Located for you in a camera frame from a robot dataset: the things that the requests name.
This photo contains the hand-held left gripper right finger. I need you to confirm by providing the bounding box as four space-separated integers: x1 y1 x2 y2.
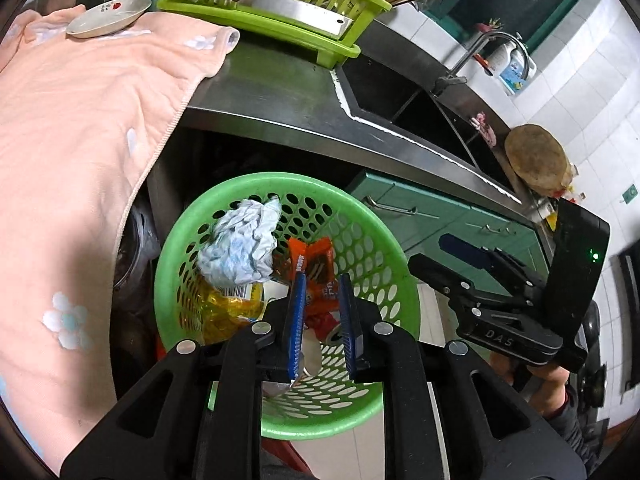
337 272 588 480

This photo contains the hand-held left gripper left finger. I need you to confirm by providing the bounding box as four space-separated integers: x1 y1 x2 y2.
60 272 308 480

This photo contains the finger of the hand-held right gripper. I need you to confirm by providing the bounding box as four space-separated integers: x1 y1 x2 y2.
438 233 548 287
407 253 565 367

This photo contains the green plastic basket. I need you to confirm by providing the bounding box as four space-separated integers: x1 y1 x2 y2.
154 172 421 442

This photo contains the person's right forearm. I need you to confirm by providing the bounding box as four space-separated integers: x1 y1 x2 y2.
544 384 610 477

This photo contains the person's right hand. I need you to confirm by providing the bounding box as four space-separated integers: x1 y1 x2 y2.
489 351 572 418

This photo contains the green cabinet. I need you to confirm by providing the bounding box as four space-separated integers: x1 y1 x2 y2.
345 170 551 281

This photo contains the orange snack wrapper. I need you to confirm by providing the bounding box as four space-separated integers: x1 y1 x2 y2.
286 236 335 312

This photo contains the yellow plastic bag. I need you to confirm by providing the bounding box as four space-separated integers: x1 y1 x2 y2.
192 280 266 347

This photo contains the crumpled white tissue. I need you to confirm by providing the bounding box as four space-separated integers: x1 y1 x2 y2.
197 198 281 286

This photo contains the round wooden cutting board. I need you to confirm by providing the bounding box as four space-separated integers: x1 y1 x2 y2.
504 124 574 197

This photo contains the pink cloth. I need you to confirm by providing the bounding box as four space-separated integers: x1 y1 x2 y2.
470 112 497 147

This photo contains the red plastic stool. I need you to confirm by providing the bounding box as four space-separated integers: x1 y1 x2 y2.
260 437 322 477

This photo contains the steel sink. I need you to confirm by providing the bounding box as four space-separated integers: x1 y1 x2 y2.
339 57 522 197

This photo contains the dark plastic bag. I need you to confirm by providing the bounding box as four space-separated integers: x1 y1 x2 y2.
112 195 168 341

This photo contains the white detergent bottle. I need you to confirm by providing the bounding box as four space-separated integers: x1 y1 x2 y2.
492 42 538 97

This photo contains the metal faucet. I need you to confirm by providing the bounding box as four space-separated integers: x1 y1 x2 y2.
432 31 530 97

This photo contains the peach flower-print towel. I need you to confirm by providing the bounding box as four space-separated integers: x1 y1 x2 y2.
0 5 241 476

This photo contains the white plate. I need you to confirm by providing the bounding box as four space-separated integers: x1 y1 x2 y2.
66 0 152 39

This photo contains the steel cleaver wooden handle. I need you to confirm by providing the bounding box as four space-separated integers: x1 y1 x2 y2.
175 0 355 41

